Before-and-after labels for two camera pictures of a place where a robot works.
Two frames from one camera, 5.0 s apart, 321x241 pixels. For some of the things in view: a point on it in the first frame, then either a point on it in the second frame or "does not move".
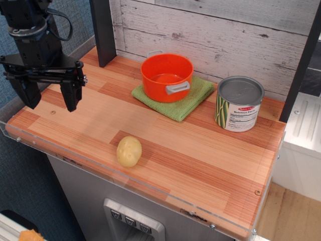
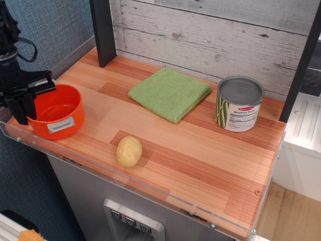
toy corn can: x=237 y=103 does not move
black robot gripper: x=41 y=61 -> x=16 y=83
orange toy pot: x=166 y=78 -> x=60 y=113
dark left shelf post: x=102 y=20 does not move
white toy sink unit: x=299 y=166 does not move
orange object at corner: x=30 y=235 does not move
